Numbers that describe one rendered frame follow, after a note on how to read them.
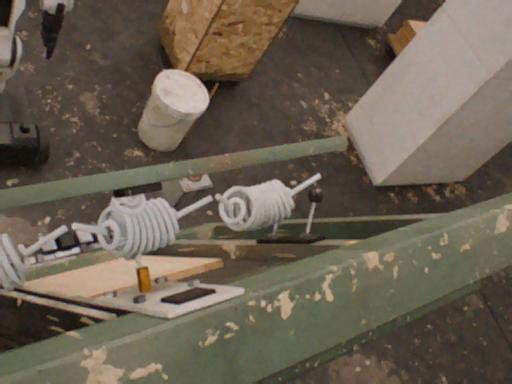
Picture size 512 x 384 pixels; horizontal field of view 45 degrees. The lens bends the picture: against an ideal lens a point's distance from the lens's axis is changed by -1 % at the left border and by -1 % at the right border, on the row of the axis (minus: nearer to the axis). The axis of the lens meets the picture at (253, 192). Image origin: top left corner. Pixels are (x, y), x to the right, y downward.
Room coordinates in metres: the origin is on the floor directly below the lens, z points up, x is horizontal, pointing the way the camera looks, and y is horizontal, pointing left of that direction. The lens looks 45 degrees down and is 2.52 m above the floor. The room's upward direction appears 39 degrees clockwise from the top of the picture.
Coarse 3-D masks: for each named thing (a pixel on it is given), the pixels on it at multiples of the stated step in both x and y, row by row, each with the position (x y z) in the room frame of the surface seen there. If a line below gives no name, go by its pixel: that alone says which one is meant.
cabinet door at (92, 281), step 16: (144, 256) 1.04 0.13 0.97; (80, 272) 0.88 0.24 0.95; (96, 272) 0.88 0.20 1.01; (112, 272) 0.87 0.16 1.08; (128, 272) 0.86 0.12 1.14; (160, 272) 0.84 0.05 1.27; (176, 272) 0.84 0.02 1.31; (192, 272) 0.87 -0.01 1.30; (48, 288) 0.72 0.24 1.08; (64, 288) 0.71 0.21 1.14; (80, 288) 0.71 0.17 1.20; (96, 288) 0.72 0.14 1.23; (112, 288) 0.71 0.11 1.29
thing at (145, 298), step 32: (128, 192) 0.43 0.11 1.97; (128, 256) 0.43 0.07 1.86; (32, 288) 0.55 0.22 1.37; (128, 288) 0.43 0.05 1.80; (160, 288) 0.43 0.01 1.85; (224, 288) 0.42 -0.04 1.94; (0, 320) 0.50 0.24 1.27; (32, 320) 0.46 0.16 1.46; (64, 320) 0.43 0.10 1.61; (96, 320) 0.40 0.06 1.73
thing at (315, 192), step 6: (312, 192) 1.08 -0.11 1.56; (318, 192) 1.08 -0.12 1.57; (312, 198) 1.07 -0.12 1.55; (318, 198) 1.07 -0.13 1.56; (312, 204) 1.07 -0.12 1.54; (312, 210) 1.05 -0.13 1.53; (312, 216) 1.05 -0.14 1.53; (306, 228) 1.02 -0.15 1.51; (300, 234) 1.01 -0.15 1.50; (306, 234) 1.00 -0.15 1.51
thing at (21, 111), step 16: (16, 80) 1.90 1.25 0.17; (0, 96) 1.77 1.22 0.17; (16, 96) 1.83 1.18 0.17; (0, 112) 1.70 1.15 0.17; (16, 112) 1.75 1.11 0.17; (0, 128) 1.61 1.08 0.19; (16, 128) 1.65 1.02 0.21; (32, 128) 1.71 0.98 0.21; (0, 144) 1.55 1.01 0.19; (16, 144) 1.60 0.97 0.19; (32, 144) 1.66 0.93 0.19; (0, 160) 1.55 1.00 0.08; (16, 160) 1.61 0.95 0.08; (32, 160) 1.67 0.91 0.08
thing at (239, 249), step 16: (176, 240) 1.17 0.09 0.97; (192, 240) 1.14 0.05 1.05; (208, 240) 1.12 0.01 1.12; (224, 240) 1.10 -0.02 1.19; (240, 240) 1.08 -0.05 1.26; (336, 240) 0.99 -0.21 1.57; (352, 240) 0.98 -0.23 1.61; (176, 256) 1.10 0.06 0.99; (192, 256) 1.08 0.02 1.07; (208, 256) 1.06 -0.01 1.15; (224, 256) 1.04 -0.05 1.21; (240, 256) 1.02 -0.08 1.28; (256, 256) 1.01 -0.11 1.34; (272, 256) 0.99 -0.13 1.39; (288, 256) 0.98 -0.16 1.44; (304, 256) 0.96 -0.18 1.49
